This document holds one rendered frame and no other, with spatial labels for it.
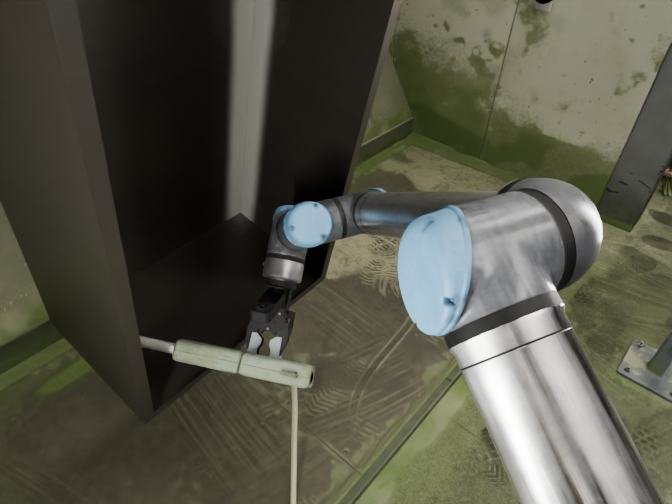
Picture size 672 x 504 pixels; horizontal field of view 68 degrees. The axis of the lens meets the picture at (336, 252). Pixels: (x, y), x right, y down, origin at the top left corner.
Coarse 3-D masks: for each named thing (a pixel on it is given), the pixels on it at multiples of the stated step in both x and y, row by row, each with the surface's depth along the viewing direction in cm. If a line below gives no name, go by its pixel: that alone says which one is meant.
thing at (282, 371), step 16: (176, 352) 107; (192, 352) 106; (208, 352) 106; (224, 352) 105; (240, 352) 105; (224, 368) 104; (240, 368) 104; (256, 368) 103; (272, 368) 103; (288, 368) 102; (304, 368) 102; (288, 384) 102; (304, 384) 101
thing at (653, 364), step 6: (666, 342) 166; (660, 348) 168; (666, 348) 166; (660, 354) 169; (666, 354) 168; (654, 360) 172; (660, 360) 170; (666, 360) 169; (648, 366) 174; (654, 366) 173; (660, 366) 171; (666, 366) 170; (654, 372) 174; (660, 372) 172
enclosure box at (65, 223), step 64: (0, 0) 47; (64, 0) 43; (128, 0) 85; (192, 0) 95; (256, 0) 106; (320, 0) 96; (384, 0) 87; (0, 64) 55; (64, 64) 46; (128, 64) 92; (192, 64) 104; (256, 64) 116; (320, 64) 104; (0, 128) 67; (64, 128) 53; (128, 128) 101; (192, 128) 115; (256, 128) 128; (320, 128) 113; (0, 192) 85; (64, 192) 63; (128, 192) 111; (192, 192) 129; (256, 192) 142; (320, 192) 124; (64, 256) 79; (128, 256) 124; (192, 256) 138; (256, 256) 142; (320, 256) 138; (64, 320) 105; (128, 320) 78; (192, 320) 125; (128, 384) 96; (192, 384) 113
